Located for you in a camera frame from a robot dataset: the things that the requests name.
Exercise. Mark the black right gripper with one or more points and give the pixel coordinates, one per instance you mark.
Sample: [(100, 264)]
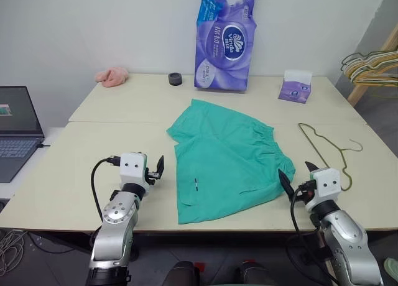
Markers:
[(303, 196)]

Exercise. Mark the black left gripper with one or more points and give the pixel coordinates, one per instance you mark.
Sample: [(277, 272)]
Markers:
[(151, 176)]

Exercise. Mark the green shorts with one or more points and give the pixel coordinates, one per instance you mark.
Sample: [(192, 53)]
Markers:
[(224, 161)]

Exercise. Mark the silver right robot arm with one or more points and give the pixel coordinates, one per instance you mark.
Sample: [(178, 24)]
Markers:
[(348, 236)]

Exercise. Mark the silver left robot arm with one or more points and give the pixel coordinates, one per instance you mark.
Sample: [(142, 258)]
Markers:
[(115, 233)]

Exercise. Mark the small purple tissue box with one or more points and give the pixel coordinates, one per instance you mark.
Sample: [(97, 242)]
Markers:
[(293, 91)]

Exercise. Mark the pink cloth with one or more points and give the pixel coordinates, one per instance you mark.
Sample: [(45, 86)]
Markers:
[(112, 77)]

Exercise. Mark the wooden clothes rack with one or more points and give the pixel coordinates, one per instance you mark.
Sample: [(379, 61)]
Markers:
[(360, 93)]

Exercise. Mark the dark rounded shape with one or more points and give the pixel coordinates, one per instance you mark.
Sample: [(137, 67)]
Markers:
[(185, 275), (255, 275)]

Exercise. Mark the purple Vinda tissue pack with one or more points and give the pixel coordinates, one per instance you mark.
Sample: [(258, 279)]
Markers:
[(224, 59)]

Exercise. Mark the light green shoe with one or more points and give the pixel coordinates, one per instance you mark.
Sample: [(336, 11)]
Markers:
[(391, 267)]

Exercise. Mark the grey laptop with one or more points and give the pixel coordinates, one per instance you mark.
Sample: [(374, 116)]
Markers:
[(18, 112)]

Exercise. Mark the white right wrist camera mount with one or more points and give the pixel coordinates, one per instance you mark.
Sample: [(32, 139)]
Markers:
[(326, 186)]

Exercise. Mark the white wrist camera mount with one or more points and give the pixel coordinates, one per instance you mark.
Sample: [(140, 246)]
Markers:
[(132, 169), (326, 186)]

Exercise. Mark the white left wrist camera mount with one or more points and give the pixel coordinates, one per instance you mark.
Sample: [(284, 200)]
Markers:
[(132, 169)]

